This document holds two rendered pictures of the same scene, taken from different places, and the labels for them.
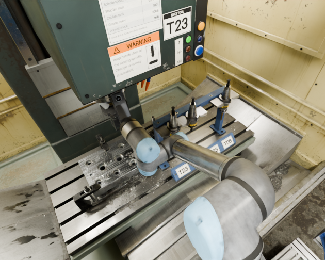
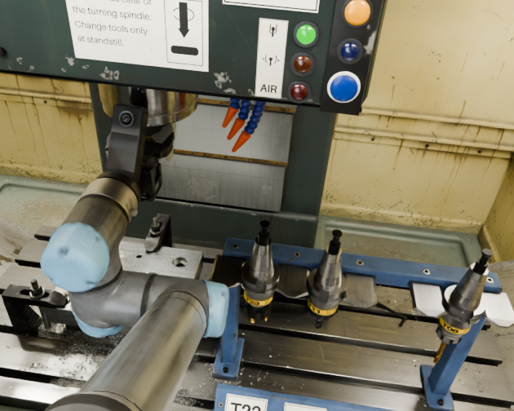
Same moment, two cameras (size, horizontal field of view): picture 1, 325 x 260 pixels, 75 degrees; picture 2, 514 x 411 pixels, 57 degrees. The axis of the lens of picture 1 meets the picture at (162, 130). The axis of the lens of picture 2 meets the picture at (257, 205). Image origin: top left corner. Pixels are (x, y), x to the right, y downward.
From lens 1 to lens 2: 0.45 m
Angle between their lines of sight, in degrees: 28
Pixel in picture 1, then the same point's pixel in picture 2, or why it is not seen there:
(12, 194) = (2, 233)
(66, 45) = not seen: outside the picture
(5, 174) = (38, 203)
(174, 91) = (444, 247)
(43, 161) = not seen: hidden behind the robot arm
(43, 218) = not seen: outside the picture
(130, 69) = (116, 39)
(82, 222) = not seen: outside the picture
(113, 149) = (160, 258)
